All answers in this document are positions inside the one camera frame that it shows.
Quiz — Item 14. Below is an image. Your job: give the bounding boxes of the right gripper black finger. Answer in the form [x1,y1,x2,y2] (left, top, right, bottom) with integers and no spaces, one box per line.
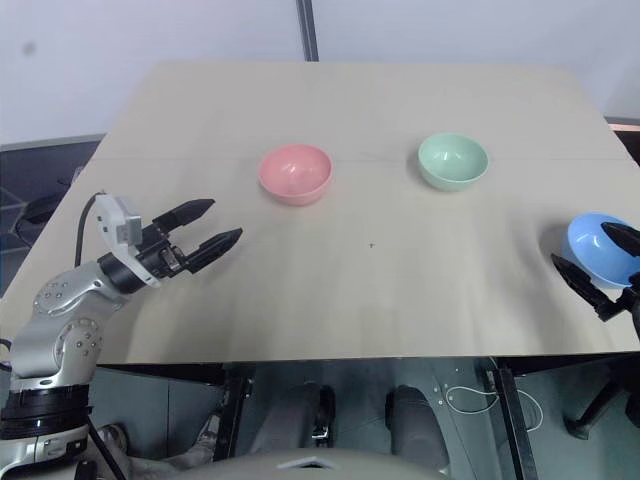
[550,253,615,322]
[599,222,640,261]

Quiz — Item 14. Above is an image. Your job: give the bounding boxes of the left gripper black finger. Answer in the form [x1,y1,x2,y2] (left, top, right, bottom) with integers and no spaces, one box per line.
[185,227,245,275]
[151,198,217,235]

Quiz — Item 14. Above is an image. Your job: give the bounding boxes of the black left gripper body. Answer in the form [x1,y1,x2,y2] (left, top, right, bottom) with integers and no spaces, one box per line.
[135,222,196,282]

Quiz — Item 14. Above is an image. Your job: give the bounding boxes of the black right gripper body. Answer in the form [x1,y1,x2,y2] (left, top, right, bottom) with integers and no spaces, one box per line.
[609,271,640,347]

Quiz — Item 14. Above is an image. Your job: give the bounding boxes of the blue bowl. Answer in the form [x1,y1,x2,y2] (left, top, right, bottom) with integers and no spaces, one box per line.
[559,212,640,290]

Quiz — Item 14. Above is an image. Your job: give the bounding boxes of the pink bowl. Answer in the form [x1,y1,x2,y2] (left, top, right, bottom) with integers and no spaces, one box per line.
[257,143,334,206]

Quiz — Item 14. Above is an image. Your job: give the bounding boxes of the black stand base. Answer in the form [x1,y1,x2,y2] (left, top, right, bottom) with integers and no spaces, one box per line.
[562,367,640,442]

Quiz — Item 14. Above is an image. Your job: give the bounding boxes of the black round floor object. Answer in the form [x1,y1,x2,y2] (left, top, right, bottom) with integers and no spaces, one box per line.
[23,194,65,227]

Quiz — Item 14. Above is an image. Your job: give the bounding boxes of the green bowl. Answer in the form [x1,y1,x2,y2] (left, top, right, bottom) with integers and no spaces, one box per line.
[417,132,490,193]

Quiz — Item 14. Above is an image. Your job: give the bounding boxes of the grey shoe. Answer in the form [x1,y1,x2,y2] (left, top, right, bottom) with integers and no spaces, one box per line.
[94,423,132,459]

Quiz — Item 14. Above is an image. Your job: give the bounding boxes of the pale grey rounded robot torso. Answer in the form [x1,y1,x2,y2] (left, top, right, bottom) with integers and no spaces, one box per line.
[164,447,451,480]

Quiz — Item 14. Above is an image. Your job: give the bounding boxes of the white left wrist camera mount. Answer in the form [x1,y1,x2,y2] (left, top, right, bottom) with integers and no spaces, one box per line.
[93,193,162,289]

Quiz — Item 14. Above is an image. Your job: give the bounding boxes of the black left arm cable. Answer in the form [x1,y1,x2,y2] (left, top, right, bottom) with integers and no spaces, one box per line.
[73,191,109,268]

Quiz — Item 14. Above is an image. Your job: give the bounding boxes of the black table frame leg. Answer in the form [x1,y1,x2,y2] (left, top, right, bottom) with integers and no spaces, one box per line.
[212,374,257,462]
[482,357,539,480]

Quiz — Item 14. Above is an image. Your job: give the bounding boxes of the thin white cable loop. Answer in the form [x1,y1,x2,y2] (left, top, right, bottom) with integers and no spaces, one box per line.
[444,385,545,432]

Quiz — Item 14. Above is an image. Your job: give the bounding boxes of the thin black cable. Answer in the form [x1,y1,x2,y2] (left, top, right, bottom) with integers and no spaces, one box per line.
[84,399,129,480]

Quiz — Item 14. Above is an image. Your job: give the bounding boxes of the dark vertical wall post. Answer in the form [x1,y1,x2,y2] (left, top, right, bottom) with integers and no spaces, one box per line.
[295,0,320,62]

